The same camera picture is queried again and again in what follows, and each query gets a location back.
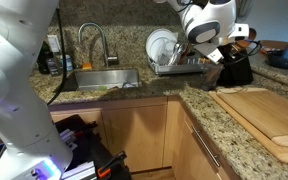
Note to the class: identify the small bamboo chopping board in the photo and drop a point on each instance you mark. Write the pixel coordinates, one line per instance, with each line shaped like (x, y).
(270, 113)

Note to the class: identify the metal dish rack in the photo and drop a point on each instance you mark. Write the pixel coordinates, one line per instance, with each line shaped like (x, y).
(179, 65)

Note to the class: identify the small soap bottle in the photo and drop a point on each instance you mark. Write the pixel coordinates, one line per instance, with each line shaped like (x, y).
(54, 66)

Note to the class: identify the stainless steel sink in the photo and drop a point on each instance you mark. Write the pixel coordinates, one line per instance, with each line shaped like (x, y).
(107, 79)

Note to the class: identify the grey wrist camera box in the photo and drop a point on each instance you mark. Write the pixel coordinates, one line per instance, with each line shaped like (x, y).
(208, 51)

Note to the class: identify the white plate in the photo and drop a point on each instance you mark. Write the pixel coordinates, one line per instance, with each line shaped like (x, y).
(160, 43)

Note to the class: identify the orange black clamp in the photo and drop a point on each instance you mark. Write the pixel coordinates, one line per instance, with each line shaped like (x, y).
(112, 164)

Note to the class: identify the dark blue bowl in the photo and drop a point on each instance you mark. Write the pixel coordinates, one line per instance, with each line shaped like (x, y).
(280, 60)

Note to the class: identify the large bamboo chopping board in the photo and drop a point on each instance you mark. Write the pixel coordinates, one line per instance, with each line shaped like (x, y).
(267, 146)

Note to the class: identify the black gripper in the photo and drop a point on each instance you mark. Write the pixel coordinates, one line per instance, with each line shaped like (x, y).
(235, 61)

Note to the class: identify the green sponge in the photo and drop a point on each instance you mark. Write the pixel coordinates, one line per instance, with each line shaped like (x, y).
(101, 88)

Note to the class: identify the curved steel faucet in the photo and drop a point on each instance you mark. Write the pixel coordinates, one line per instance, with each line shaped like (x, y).
(97, 40)

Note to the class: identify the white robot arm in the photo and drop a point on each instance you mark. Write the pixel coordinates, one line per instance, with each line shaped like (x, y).
(17, 100)

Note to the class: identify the orange sponge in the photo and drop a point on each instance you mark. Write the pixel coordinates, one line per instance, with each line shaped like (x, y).
(86, 66)

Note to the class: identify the narrow wooden corner panel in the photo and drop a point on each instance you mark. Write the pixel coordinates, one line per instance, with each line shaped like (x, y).
(173, 133)

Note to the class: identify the dark glass bottle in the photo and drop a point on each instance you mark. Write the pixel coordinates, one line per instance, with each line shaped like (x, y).
(43, 59)

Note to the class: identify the wooden cabinet drawer front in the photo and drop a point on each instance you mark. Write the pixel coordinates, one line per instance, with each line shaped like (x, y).
(197, 156)

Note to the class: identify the white wall outlet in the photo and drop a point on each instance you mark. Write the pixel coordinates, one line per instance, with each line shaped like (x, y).
(53, 43)

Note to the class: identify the clear blue bottle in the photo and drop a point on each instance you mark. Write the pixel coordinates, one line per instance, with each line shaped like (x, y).
(68, 62)

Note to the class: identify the clear plastic cup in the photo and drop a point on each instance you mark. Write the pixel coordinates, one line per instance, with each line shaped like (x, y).
(212, 77)

